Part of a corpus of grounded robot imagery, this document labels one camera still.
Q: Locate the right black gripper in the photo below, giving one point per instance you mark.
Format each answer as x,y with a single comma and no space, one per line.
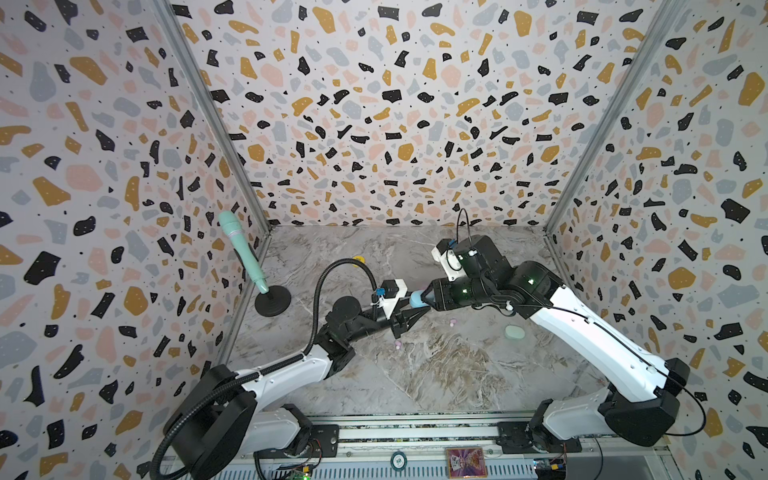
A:
435,296

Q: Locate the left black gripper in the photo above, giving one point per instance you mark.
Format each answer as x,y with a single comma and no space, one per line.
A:
397,323

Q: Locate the blue earbud case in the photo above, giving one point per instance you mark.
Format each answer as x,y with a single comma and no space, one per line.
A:
416,301

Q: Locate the mint green earbud case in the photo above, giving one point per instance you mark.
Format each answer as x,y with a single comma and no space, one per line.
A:
513,332

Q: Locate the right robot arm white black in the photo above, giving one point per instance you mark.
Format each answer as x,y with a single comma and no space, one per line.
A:
640,402

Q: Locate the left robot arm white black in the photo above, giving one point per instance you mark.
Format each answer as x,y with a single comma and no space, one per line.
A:
227,413

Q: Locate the black round microphone stand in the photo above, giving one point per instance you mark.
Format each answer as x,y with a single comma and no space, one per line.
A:
274,302

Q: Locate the round white badge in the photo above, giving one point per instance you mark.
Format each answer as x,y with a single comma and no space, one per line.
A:
398,461

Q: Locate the pink square card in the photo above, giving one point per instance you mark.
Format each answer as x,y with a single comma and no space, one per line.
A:
466,463

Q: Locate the mint green microphone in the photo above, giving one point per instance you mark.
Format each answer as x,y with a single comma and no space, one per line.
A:
234,231

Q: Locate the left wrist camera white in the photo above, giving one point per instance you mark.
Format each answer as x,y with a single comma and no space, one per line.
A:
389,295

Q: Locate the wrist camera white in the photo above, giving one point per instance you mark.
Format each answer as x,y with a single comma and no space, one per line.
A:
454,258
389,295

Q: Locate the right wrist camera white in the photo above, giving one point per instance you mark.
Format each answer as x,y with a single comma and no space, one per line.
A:
454,258

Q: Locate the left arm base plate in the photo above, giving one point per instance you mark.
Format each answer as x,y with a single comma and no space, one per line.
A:
320,441

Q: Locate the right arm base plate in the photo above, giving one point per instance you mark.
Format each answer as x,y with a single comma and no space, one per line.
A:
517,438

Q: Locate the left aluminium corner post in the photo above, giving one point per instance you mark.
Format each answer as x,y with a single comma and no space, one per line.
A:
174,33

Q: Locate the aluminium corner post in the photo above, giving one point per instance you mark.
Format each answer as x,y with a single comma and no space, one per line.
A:
662,23
174,33

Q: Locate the right aluminium corner post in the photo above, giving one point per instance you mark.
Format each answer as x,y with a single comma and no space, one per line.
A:
662,23

